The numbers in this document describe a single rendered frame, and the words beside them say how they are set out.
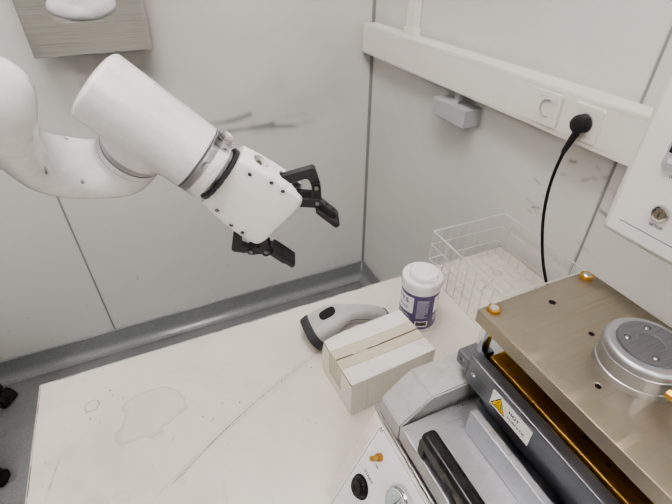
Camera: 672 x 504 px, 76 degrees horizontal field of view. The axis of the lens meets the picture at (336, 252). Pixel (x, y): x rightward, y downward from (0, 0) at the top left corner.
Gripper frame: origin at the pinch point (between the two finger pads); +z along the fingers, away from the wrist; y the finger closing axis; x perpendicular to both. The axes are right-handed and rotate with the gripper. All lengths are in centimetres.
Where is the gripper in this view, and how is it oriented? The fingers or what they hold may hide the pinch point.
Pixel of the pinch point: (310, 237)
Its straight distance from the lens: 61.1
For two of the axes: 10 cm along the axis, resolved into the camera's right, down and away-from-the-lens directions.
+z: 7.1, 5.1, 4.8
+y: -6.9, 6.0, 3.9
